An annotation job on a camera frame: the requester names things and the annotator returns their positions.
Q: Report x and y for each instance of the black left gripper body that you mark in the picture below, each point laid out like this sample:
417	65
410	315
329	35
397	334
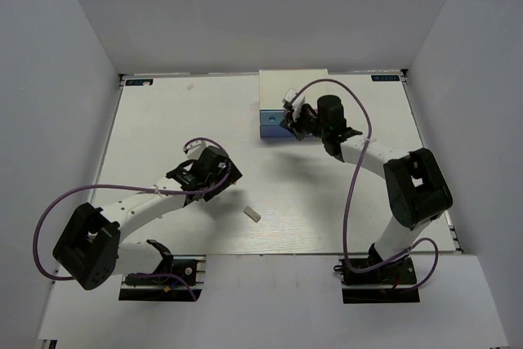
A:
225	183

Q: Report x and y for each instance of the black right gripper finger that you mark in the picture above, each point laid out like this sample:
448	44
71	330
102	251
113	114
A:
297	133
287	123

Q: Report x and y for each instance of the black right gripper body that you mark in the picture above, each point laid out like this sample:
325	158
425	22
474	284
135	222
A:
310	123

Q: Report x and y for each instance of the light blue drawer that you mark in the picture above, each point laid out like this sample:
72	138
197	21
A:
270	118

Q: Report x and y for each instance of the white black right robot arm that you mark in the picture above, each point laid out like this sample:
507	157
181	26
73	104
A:
417	191

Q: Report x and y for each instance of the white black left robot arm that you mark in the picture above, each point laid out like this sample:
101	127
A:
93	245

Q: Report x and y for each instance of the lavender blue drawer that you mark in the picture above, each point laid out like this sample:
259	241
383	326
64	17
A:
274	131

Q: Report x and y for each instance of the grey white eraser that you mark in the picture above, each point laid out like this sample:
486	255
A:
252	214

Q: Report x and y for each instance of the white drawer cabinet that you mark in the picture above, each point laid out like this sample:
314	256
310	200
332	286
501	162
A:
275	84

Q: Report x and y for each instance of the right blue label sticker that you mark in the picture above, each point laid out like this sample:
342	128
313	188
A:
385	78

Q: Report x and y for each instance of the blue label sticker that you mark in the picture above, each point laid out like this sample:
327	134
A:
139	82
385	78

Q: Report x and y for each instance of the left blue label sticker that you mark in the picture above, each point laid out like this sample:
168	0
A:
139	82

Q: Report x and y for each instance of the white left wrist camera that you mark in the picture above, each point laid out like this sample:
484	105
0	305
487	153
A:
194	145

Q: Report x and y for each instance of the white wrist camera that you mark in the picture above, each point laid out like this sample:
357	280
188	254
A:
194	145
293	102

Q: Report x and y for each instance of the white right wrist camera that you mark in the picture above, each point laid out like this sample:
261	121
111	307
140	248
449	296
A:
293	102

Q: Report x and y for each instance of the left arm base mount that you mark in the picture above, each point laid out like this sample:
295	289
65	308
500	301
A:
179	279

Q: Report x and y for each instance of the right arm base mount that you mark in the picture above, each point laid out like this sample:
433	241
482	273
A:
390	284

